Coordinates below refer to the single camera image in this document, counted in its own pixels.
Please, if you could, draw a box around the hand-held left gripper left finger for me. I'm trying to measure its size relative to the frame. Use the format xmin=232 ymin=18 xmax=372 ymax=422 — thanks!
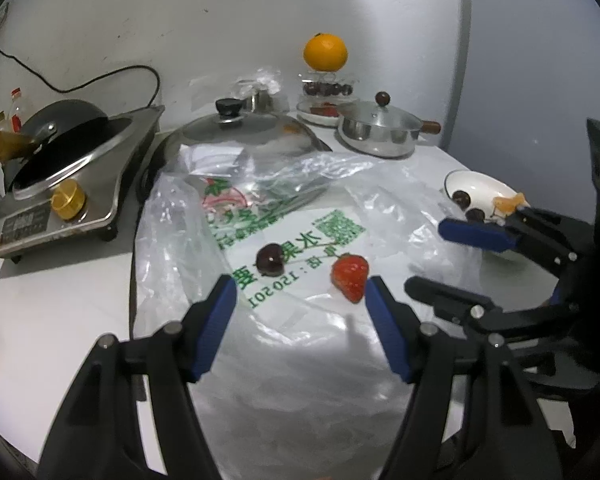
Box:
xmin=37 ymin=274 xmax=238 ymax=480

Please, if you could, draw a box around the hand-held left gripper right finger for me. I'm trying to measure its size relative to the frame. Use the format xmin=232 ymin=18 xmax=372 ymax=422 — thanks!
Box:
xmin=364 ymin=276 xmax=563 ymax=480

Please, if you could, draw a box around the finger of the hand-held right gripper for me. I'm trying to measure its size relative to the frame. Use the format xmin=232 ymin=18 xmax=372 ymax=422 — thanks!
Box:
xmin=404 ymin=275 xmax=581 ymax=348
xmin=437 ymin=205 xmax=596 ymax=293

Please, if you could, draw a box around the tangerine segment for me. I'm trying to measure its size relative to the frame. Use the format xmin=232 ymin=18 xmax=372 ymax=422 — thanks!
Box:
xmin=494 ymin=192 xmax=526 ymax=217

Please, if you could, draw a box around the white plate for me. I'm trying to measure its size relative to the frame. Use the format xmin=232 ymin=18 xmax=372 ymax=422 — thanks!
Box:
xmin=442 ymin=170 xmax=531 ymax=263

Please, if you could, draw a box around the red strawberry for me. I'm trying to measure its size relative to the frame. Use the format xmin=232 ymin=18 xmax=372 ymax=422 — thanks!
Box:
xmin=330 ymin=254 xmax=370 ymax=305

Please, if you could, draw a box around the clear printed plastic bag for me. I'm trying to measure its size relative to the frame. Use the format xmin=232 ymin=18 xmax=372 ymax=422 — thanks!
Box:
xmin=132 ymin=152 xmax=486 ymax=480

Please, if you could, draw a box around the small steel pot with lid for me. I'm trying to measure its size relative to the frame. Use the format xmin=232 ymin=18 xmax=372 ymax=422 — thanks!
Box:
xmin=336 ymin=91 xmax=442 ymax=158

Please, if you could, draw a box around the steel induction cooker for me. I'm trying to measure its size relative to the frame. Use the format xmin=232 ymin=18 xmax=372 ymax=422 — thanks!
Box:
xmin=0 ymin=105 xmax=166 ymax=263

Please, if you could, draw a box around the glass lid with black knob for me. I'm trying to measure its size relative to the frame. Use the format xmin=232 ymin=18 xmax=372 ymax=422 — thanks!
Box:
xmin=162 ymin=97 xmax=333 ymax=181

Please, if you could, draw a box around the clear tiered fruit stand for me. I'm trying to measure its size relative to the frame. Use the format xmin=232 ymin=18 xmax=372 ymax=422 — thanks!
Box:
xmin=296 ymin=70 xmax=358 ymax=127

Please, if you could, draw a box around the pile of dark cherries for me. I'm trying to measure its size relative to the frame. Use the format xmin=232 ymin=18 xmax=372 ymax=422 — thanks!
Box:
xmin=304 ymin=82 xmax=353 ymax=97

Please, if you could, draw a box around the metal cup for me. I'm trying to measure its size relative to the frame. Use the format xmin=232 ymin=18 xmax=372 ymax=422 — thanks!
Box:
xmin=242 ymin=87 xmax=276 ymax=113

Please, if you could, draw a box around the whole orange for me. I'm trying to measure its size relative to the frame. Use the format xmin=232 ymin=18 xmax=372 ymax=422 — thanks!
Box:
xmin=303 ymin=32 xmax=349 ymax=73

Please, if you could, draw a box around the black wok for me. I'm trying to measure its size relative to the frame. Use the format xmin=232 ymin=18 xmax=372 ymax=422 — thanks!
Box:
xmin=0 ymin=100 xmax=131 ymax=196

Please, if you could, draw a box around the crumpled clear plastic bag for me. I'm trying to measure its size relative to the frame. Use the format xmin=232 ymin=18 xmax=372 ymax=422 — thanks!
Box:
xmin=190 ymin=66 xmax=286 ymax=113

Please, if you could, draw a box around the red label bottle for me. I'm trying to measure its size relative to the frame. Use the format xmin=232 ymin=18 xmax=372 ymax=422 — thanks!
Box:
xmin=7 ymin=87 xmax=31 ymax=133

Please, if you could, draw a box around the black cooker cable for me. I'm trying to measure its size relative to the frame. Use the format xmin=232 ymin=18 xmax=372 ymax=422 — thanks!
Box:
xmin=0 ymin=15 xmax=161 ymax=108

